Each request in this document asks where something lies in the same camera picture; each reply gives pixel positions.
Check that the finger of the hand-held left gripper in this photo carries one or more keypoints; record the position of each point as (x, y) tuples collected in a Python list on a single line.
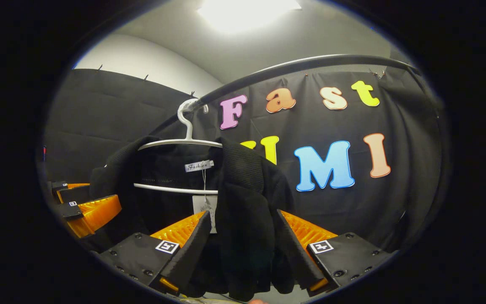
[(74, 194), (99, 213)]

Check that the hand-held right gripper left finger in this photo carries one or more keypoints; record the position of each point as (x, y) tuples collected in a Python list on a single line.
[(192, 253)]

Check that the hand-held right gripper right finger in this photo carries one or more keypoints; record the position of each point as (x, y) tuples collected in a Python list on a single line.
[(295, 253)]

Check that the black knit jacket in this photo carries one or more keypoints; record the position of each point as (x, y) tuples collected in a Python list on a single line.
[(243, 202)]

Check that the white clothes hanger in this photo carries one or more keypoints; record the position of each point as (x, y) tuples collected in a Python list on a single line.
[(163, 188)]

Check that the black metal clothes rack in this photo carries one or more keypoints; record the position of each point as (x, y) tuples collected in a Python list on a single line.
[(331, 58)]

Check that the black backdrop cloth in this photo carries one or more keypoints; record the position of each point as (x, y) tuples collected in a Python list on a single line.
[(344, 211)]

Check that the large ceiling light panel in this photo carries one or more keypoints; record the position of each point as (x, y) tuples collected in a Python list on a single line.
[(247, 12)]

